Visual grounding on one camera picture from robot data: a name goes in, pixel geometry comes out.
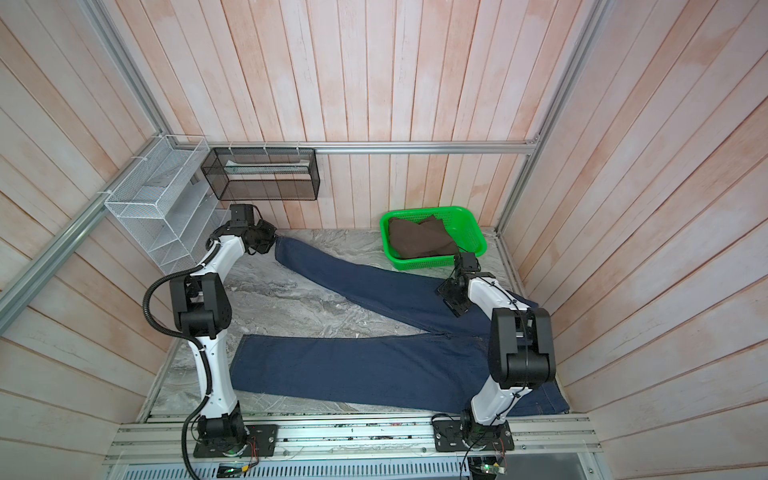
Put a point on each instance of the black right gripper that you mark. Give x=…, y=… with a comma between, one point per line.
x=443, y=288

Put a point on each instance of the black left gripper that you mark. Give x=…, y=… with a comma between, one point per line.
x=272, y=236

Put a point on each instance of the dark blue denim jeans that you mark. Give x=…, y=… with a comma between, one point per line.
x=440, y=367

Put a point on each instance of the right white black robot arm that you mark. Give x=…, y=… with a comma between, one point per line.
x=520, y=354

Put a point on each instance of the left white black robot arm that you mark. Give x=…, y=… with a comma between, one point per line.
x=203, y=314

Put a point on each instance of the folded dark brown trousers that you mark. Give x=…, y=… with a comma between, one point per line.
x=422, y=239

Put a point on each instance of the green perforated plastic basket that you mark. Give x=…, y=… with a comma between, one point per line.
x=460, y=224

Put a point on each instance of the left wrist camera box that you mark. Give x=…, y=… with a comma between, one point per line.
x=242, y=215

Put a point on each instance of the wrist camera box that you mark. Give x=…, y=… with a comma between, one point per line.
x=242, y=215
x=466, y=263

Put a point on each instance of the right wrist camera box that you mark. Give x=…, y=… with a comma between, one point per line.
x=466, y=263

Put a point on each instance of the black mesh wall basket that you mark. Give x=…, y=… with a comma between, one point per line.
x=239, y=174

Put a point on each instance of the white wire mesh shelf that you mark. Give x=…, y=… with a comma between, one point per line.
x=165, y=203

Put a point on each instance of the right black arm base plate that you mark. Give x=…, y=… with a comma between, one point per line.
x=450, y=435

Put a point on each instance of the horizontal aluminium wall rail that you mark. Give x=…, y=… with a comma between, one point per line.
x=376, y=147

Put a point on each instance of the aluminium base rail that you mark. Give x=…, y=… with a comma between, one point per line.
x=410, y=446

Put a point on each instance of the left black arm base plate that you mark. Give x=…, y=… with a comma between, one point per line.
x=219, y=440

